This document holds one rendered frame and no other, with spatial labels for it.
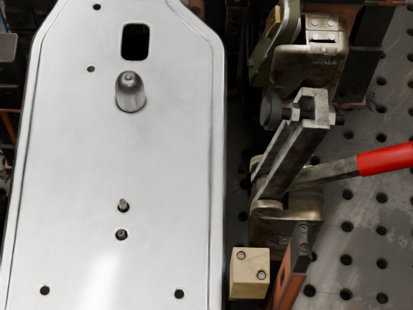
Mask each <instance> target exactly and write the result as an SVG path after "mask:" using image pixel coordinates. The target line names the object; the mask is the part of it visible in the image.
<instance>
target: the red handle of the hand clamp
mask: <svg viewBox="0 0 413 310"><path fill-rule="evenodd" d="M410 167H413V141H409V142H405V143H400V144H397V145H392V146H387V147H384V148H379V149H374V150H370V151H366V152H362V153H358V154H357V156H353V157H348V158H345V159H340V160H337V161H332V162H327V163H324V164H318V165H313V166H310V167H305V168H303V169H302V170H301V172H300V173H299V174H298V176H297V177H296V179H295V180H294V181H293V183H292V185H291V186H290V187H289V189H288V190H287V192H288V191H293V190H297V189H302V188H307V187H311V186H316V185H321V184H325V183H330V182H334V181H339V180H344V179H348V178H353V177H358V176H362V177H369V176H373V175H378V174H381V173H387V172H392V171H395V170H401V169H406V168H410ZM267 176H268V175H262V176H261V178H258V179H257V191H259V189H260V188H261V186H262V184H263V182H264V181H265V180H266V178H267Z"/></svg>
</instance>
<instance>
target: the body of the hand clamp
mask: <svg viewBox="0 0 413 310"><path fill-rule="evenodd" d="M257 193H258V191H257V183H253V188H252V192H251V197H250V204H249V207H248V248H269V251H270V284H269V287H268V290H267V293H266V296H265V300H264V301H259V303H258V306H257V309H256V310H265V308H266V306H267V302H268V300H269V297H270V294H271V291H272V289H273V285H274V283H275V280H276V278H277V274H278V272H279V269H280V266H281V263H282V261H283V257H284V255H285V252H286V249H287V246H288V244H289V240H291V237H292V235H293V232H294V229H295V226H296V223H297V221H307V222H308V223H309V224H310V225H311V238H312V248H313V245H314V243H315V241H316V239H317V237H318V235H319V232H320V230H321V227H322V225H323V223H324V221H325V198H324V185H323V184H321V185H316V186H311V187H307V188H302V189H297V190H293V191H288V192H286V193H285V195H284V196H283V197H282V199H281V200H280V202H281V203H282V204H283V213H282V216H281V218H277V217H260V218H258V217H251V216H250V207H251V202H252V201H253V199H254V197H255V196H256V194H257Z"/></svg>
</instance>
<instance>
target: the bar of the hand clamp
mask: <svg viewBox="0 0 413 310"><path fill-rule="evenodd" d="M281 120H282V122H281V124H280V121H281ZM260 123H261V125H262V126H263V127H264V130H271V131H273V130H275V128H276V127H278V126H279V124H280V126H279V128H278V130H277V131H276V133H275V135H274V136H273V139H272V140H271V142H270V143H269V145H268V147H267V149H266V151H265V153H264V154H263V156H262V157H261V160H260V161H259V163H258V165H257V166H256V168H255V170H254V172H253V174H252V176H251V182H252V183H257V179H258V178H261V176H262V175H268V176H267V178H266V179H265V181H264V182H263V184H262V186H261V188H260V189H259V191H258V193H257V194H256V196H255V197H254V199H253V201H252V202H254V201H257V200H261V199H271V200H276V201H280V200H281V199H282V197H283V196H284V195H285V193H286V192H287V190H288V189H289V187H290V186H291V185H292V183H293V181H294V180H295V179H296V177H297V176H298V174H299V173H300V172H301V170H302V169H303V167H304V165H306V163H307V161H308V160H309V159H310V157H311V156H312V154H313V153H314V152H315V150H316V149H317V147H318V146H319V144H320V143H321V141H322V140H323V139H324V137H325V136H326V134H327V133H328V132H329V130H332V128H333V127H334V126H335V125H339V126H343V125H344V123H345V114H342V113H336V111H335V109H334V107H333V106H329V104H328V91H327V90H326V89H317V88H315V89H313V88H307V87H301V89H300V91H299V93H298V94H297V96H296V98H295V99H294V101H293V102H291V103H290V104H289V106H288V107H287V108H286V107H282V101H281V98H279V97H278V95H277V94H272V93H269V94H268V95H267V97H264V98H263V100H262V104H261V111H260ZM252 202H251V203H252Z"/></svg>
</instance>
